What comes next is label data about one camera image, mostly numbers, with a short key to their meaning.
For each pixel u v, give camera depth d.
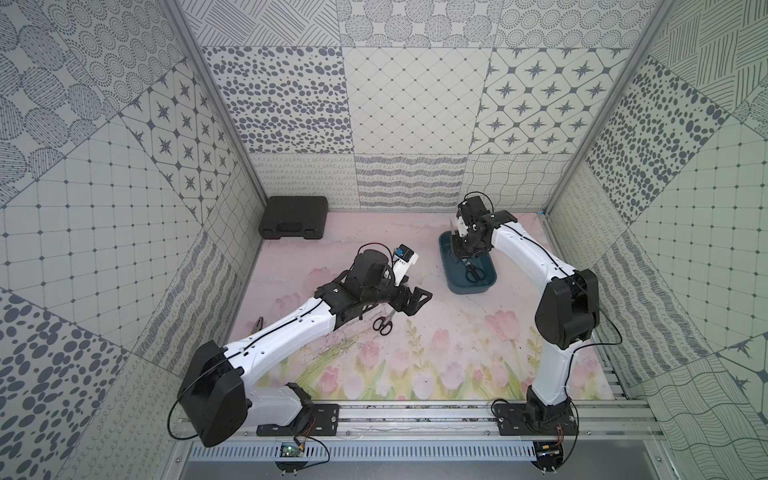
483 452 0.70
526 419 0.73
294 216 1.23
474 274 1.01
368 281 0.58
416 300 0.67
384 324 0.90
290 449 0.72
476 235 0.68
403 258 0.66
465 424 0.75
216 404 0.39
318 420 0.73
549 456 0.73
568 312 0.50
